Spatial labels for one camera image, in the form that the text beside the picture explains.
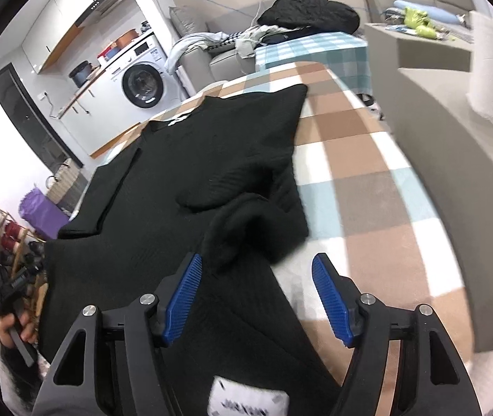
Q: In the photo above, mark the brown white plaid blanket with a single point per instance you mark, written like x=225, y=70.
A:
x=359, y=190

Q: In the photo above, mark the orange cooking pot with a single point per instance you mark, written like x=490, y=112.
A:
x=126, y=39

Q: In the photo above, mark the grey sofa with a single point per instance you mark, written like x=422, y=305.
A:
x=224, y=65

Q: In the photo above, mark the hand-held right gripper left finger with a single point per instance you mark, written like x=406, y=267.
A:
x=181, y=299

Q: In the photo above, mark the wooden shoe rack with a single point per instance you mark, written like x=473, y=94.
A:
x=8, y=242

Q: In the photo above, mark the black knit sweater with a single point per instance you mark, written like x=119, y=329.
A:
x=185, y=160

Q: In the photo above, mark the woven basket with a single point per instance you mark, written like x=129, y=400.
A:
x=66, y=186

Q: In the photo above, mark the grey low cabinet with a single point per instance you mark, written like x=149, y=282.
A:
x=428, y=52

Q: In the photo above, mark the person's left hand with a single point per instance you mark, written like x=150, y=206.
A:
x=4, y=333

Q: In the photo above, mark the dark door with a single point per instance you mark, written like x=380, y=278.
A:
x=25, y=117

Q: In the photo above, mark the teal plaid blanket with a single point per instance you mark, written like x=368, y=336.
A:
x=315, y=50

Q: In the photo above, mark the dark cooking pot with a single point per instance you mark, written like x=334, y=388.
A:
x=80, y=74

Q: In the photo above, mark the range hood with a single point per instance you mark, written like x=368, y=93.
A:
x=99, y=4

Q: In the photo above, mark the white cloth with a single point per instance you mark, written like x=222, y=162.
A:
x=185, y=47

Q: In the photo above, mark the purple bin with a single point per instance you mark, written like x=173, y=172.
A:
x=42, y=216

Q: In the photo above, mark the white washing machine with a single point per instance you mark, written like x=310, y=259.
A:
x=142, y=82

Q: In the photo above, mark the black quilted jacket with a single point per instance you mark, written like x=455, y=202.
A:
x=307, y=11

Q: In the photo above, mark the grey tall cabinet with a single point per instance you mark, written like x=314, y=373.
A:
x=454, y=182

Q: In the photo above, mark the person's left forearm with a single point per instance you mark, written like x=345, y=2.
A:
x=21, y=381

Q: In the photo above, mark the white wall cabinets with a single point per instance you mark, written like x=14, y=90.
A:
x=60, y=21

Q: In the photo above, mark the yellow-green cloth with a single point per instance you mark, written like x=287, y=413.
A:
x=417, y=21

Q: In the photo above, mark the light blue roll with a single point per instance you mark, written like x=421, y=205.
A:
x=432, y=11

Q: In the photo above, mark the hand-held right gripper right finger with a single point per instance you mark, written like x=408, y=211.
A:
x=333, y=303

